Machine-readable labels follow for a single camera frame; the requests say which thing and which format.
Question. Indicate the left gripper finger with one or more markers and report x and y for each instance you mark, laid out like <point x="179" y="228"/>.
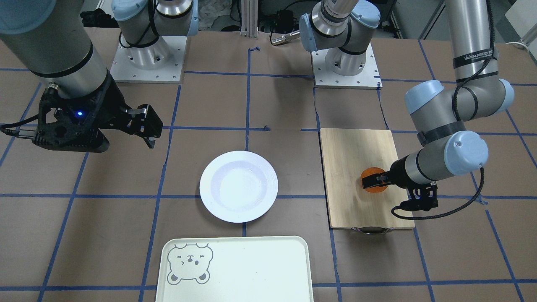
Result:
<point x="372" y="181"/>

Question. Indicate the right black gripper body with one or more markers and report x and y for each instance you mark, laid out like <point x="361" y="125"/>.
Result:
<point x="110" y="110"/>

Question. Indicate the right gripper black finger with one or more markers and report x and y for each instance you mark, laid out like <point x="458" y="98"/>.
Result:
<point x="145" y="123"/>

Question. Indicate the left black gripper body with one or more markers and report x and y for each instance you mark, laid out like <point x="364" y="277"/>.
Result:
<point x="398" y="173"/>

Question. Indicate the orange fruit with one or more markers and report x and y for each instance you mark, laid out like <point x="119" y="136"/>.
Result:
<point x="373" y="170"/>

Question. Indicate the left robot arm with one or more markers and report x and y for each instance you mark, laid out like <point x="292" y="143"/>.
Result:
<point x="345" y="28"/>

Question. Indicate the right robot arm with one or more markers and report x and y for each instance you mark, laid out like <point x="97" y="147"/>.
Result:
<point x="81" y="96"/>

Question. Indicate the pale green bear tray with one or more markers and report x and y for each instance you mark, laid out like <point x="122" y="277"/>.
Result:
<point x="235" y="269"/>

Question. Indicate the wooden cutting board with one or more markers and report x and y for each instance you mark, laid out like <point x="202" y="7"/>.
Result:
<point x="346" y="153"/>

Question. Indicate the white round plate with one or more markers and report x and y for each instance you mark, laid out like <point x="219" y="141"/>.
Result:
<point x="238" y="186"/>

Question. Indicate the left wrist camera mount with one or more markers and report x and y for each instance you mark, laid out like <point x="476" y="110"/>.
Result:
<point x="423" y="197"/>

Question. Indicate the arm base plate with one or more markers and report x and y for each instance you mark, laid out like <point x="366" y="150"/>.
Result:
<point x="334" y="69"/>
<point x="161" y="62"/>

